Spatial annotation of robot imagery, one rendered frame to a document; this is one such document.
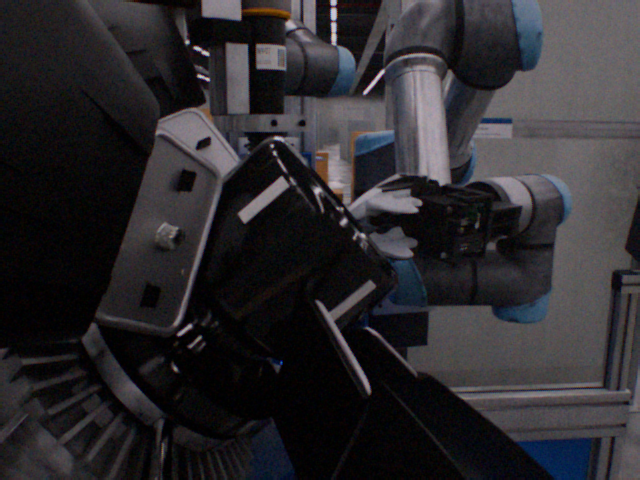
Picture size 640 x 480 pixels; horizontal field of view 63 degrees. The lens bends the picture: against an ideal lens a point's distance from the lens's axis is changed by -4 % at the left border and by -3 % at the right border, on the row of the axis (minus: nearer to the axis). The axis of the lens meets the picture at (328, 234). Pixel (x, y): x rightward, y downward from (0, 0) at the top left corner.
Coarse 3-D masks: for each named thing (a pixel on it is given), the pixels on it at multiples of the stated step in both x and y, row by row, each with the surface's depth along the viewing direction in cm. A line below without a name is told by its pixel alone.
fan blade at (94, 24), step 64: (0, 0) 16; (64, 0) 18; (0, 64) 16; (64, 64) 18; (128, 64) 21; (0, 128) 16; (64, 128) 18; (128, 128) 21; (0, 192) 16; (64, 192) 18; (128, 192) 22; (0, 256) 16; (64, 256) 19; (0, 320) 17; (64, 320) 20
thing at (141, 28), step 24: (96, 0) 38; (120, 24) 38; (144, 24) 39; (168, 24) 41; (144, 48) 37; (168, 48) 39; (144, 72) 36; (168, 72) 37; (192, 72) 39; (168, 96) 36; (192, 96) 37
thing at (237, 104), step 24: (216, 0) 36; (240, 0) 37; (192, 24) 37; (216, 24) 35; (240, 24) 36; (216, 48) 38; (240, 48) 37; (216, 72) 38; (240, 72) 37; (216, 96) 38; (240, 96) 38; (240, 120) 38; (264, 120) 37; (288, 120) 38
